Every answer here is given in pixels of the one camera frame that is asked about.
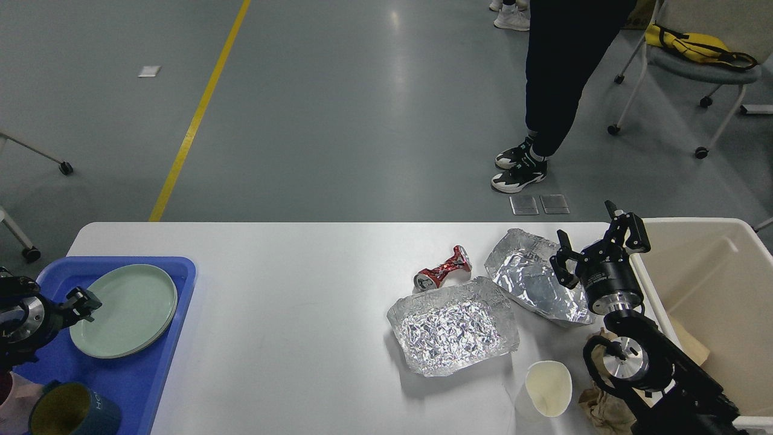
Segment white paper cup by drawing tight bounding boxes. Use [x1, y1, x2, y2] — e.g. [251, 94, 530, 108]
[515, 360, 573, 423]

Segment lower left caster leg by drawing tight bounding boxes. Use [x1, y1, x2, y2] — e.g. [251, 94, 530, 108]
[1, 207, 41, 263]

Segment green plate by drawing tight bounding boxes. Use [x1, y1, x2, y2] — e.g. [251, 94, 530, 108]
[69, 264, 178, 359]

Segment rear foil tray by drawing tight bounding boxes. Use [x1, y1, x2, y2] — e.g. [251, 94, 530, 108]
[484, 228, 597, 328]

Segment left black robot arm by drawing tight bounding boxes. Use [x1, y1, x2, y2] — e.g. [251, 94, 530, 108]
[1, 267, 103, 372]

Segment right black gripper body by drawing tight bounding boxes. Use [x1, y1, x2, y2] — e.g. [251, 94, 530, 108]
[575, 240, 644, 315]

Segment floor plate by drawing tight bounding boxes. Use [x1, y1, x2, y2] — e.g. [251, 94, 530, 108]
[510, 195, 539, 216]
[539, 195, 571, 214]

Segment cardboard box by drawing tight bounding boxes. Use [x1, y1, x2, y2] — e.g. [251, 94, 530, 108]
[622, 0, 656, 30]

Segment chair leg with caster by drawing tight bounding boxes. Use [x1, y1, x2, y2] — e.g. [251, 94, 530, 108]
[1, 132, 74, 176]

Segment pink mug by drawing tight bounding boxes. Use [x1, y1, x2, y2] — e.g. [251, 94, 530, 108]
[1, 372, 43, 434]

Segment person with white shoes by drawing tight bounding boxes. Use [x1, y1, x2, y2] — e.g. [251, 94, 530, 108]
[489, 1, 530, 32]

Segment foil tray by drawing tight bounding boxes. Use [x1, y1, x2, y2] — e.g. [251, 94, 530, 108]
[484, 228, 597, 328]
[386, 276, 520, 378]

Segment beige plastic bin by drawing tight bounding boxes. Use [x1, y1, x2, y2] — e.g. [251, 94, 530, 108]
[632, 217, 772, 434]

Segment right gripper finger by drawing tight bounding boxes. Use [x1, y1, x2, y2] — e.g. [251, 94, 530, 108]
[550, 230, 582, 289]
[604, 200, 652, 262]

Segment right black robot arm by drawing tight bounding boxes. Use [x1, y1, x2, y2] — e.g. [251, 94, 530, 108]
[550, 201, 745, 434]

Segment right floor plate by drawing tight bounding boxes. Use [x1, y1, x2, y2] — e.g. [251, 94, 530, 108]
[539, 195, 571, 214]

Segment front foil tray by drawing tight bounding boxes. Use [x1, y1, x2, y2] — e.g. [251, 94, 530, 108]
[386, 276, 520, 378]

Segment blue plastic tray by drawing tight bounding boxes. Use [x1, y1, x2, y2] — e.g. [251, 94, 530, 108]
[11, 256, 196, 434]

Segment yellow bag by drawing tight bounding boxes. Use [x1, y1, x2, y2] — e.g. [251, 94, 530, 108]
[645, 23, 759, 72]

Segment dark teal mug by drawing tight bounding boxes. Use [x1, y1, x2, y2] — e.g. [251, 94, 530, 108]
[28, 381, 122, 434]

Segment crumpled brown paper bag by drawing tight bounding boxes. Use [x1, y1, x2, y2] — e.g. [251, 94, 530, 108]
[578, 327, 636, 434]

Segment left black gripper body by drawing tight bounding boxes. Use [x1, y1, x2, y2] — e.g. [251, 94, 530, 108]
[1, 275, 62, 363]

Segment person with black sneakers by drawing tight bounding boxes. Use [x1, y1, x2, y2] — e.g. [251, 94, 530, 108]
[490, 1, 635, 195]

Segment crushed red can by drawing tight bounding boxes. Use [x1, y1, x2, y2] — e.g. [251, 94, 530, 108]
[413, 245, 472, 292]

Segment grey chair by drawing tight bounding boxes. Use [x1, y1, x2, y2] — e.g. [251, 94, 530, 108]
[607, 1, 771, 146]

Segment left floor plate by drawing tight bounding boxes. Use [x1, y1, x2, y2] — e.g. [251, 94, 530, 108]
[510, 195, 539, 216]

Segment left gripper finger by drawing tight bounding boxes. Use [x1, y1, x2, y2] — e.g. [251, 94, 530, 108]
[57, 286, 103, 324]

